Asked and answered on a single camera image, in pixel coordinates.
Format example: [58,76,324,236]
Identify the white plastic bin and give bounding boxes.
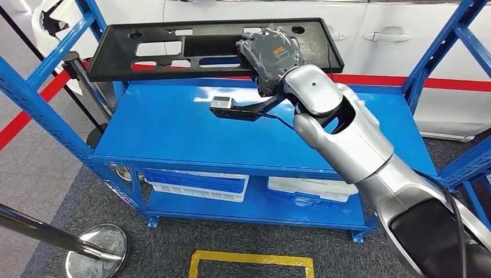
[147,180,250,203]
[267,176,360,203]
[145,170,250,180]

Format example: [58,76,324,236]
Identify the red barrier belt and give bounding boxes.
[130,61,491,94]
[0,69,72,151]

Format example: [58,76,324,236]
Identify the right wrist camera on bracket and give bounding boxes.
[208,96,287,123]

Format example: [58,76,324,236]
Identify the white car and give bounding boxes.
[32,0,491,142]

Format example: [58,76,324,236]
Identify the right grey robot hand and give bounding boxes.
[236,24,306,97]

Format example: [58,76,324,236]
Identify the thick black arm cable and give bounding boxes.
[412,169,468,278]

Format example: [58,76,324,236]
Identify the thin black stanchion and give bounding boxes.
[0,4,111,151]

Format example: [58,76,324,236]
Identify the black plastic panel part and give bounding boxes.
[86,17,345,82]

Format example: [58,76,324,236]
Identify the yellow floor tape square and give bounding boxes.
[188,250,316,278]

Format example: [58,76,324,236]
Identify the blue plastic bin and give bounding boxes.
[265,188,340,211]

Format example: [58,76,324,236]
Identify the blue metal shelf rack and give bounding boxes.
[0,0,491,243]

